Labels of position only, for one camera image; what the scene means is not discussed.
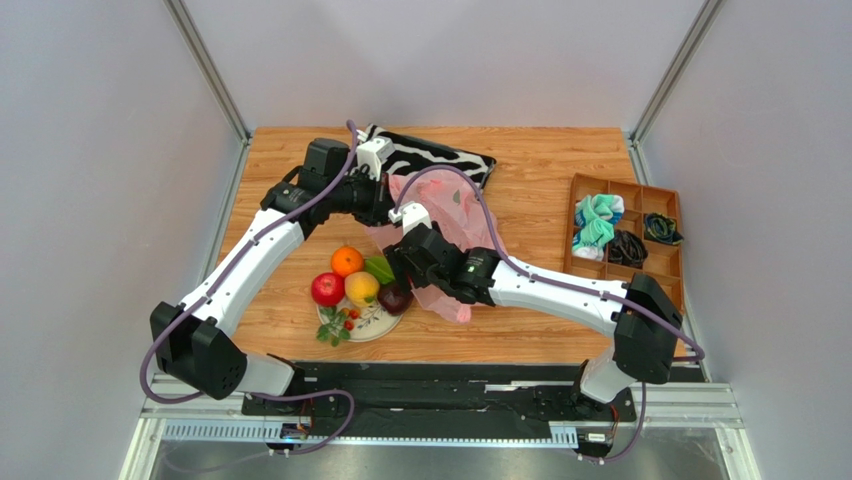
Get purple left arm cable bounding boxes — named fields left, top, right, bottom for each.
left=138, top=119, right=364, bottom=405

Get yellow peach fruit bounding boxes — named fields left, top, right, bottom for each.
left=344, top=271, right=381, bottom=308

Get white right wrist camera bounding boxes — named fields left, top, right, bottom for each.
left=388, top=202, right=432, bottom=235

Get white floral plate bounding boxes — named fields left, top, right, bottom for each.
left=316, top=297, right=403, bottom=345

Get red apple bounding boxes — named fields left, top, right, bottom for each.
left=310, top=272, right=345, bottom=307

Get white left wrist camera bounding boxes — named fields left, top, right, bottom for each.
left=355, top=137, right=395, bottom=182

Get teal and white socks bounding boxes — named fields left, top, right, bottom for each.
left=571, top=194, right=625, bottom=261

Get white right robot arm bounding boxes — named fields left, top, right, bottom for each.
left=383, top=225, right=682, bottom=403

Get dark blue patterned socks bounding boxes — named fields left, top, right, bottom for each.
left=643, top=212, right=684, bottom=246

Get zebra striped cloth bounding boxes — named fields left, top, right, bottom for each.
left=359, top=124, right=497, bottom=189

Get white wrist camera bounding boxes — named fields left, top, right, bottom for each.
left=355, top=137, right=395, bottom=182
left=388, top=202, right=432, bottom=235

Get green star fruit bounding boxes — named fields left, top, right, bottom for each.
left=364, top=255, right=396, bottom=286

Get aluminium frame rail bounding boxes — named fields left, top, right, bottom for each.
left=120, top=375, right=760, bottom=479

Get orange fruit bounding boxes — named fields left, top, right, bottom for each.
left=330, top=245, right=365, bottom=278

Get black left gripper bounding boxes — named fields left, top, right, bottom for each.
left=326, top=168, right=399, bottom=228

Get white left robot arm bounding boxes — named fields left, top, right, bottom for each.
left=143, top=137, right=394, bottom=400

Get black rolled socks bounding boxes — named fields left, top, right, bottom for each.
left=607, top=230, right=649, bottom=269

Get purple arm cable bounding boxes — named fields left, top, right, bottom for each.
left=393, top=165, right=706, bottom=363
left=138, top=119, right=364, bottom=405

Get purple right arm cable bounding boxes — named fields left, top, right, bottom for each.
left=393, top=165, right=706, bottom=363

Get pink printed plastic bag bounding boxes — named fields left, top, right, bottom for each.
left=389, top=170, right=497, bottom=324

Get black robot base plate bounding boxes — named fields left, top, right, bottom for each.
left=240, top=361, right=637, bottom=441

